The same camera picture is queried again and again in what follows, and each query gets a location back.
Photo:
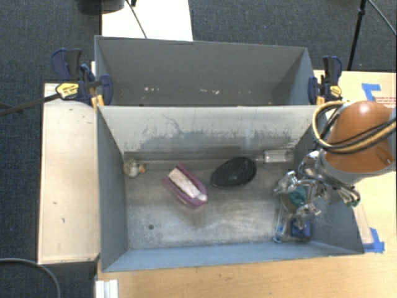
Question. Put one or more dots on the grey metal bin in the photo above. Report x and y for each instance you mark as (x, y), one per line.
(198, 216)

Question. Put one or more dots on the white toy duck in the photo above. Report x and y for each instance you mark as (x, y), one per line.
(132, 168)

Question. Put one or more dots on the black mesh oval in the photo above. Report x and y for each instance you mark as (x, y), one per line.
(234, 176)

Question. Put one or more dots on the clear plastic bottle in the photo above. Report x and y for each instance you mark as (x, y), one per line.
(277, 157)

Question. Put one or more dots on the purple and white brush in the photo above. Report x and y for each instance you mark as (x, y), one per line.
(185, 186)

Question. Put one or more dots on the pale wood board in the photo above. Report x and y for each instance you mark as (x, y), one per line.
(68, 182)

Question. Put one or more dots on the dark teal round thing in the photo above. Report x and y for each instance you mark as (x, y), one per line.
(298, 195)

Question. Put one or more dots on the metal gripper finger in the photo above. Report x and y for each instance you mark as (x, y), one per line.
(287, 183)
(305, 211)

